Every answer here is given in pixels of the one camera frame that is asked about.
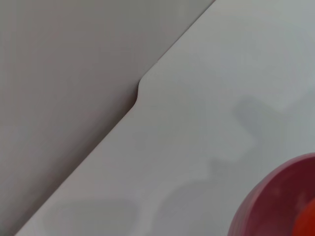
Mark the pink plastic bowl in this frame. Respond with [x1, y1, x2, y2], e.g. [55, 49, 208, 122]
[227, 152, 315, 236]

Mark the soft orange toy fruit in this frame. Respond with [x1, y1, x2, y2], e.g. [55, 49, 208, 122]
[292, 198, 315, 236]

